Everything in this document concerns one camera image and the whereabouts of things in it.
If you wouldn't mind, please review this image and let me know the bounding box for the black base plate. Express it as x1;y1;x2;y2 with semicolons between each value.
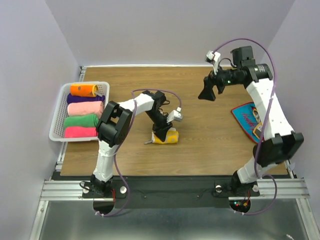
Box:
79;175;260;213

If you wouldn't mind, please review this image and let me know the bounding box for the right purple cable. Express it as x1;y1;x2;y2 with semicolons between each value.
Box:
213;38;278;216

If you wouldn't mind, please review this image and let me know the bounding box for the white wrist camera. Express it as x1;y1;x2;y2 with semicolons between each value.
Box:
205;50;221;75
167;107;183;123

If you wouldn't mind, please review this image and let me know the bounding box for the white plastic basket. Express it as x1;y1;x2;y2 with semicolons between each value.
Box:
49;81;110;142

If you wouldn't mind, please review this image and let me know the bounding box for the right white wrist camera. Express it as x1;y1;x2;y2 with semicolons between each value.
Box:
205;50;221;75

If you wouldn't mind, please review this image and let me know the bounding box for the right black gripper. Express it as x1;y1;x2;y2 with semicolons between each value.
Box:
197;61;243;102

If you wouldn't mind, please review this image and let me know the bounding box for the hot pink rolled towel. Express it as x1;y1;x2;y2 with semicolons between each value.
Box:
64;126;98;138

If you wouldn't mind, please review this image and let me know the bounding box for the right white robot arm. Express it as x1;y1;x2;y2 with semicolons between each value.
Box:
198;46;304;195

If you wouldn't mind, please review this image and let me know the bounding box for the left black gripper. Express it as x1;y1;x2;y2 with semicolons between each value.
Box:
145;110;172;143

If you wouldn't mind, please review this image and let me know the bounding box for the orange rolled towel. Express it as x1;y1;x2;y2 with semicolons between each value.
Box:
70;84;99;98

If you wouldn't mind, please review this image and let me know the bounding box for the aluminium frame rail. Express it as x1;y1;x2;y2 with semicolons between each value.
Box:
40;180;83;201

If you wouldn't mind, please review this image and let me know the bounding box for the yellow patterned towel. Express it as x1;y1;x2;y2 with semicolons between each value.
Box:
144;127;179;145

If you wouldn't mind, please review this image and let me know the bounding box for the purple rolled towel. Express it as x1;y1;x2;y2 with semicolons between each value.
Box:
66;93;106;104

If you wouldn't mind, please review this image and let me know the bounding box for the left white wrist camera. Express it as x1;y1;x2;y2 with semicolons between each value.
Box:
167;107;183;123

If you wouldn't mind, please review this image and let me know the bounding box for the teal red-trimmed towel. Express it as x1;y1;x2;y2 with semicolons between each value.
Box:
230;102;263;144

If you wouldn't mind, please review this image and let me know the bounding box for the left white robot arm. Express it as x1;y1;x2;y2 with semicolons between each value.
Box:
90;90;173;197

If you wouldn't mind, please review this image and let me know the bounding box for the green rolled towel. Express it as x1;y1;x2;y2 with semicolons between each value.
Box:
63;114;99;129

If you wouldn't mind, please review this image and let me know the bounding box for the light pink rolled towel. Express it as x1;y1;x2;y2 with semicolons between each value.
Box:
67;101;104;118

